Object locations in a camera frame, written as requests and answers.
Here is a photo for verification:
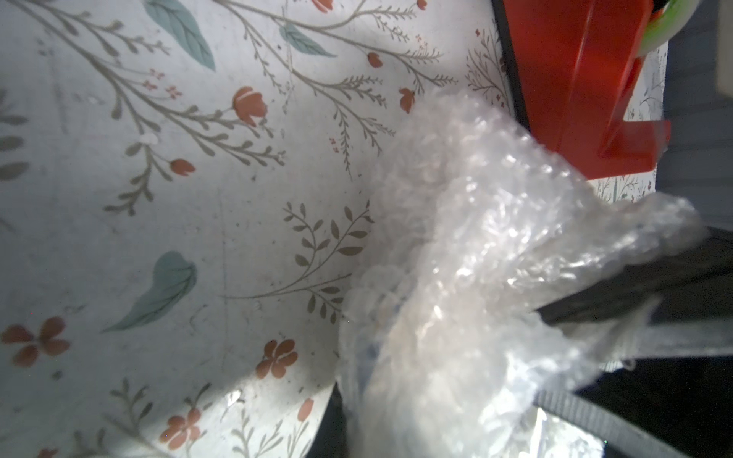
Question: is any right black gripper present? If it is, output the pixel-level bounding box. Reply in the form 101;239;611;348
536;228;732;457

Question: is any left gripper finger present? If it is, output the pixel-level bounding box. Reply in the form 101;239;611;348
305;385;347;458

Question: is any clear bubble wrap sheet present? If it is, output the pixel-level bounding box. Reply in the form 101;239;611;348
337;92;706;457

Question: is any red tape dispenser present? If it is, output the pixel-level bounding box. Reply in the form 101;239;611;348
492;0;700;179

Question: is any floral table mat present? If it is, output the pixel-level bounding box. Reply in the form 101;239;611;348
0;0;671;458

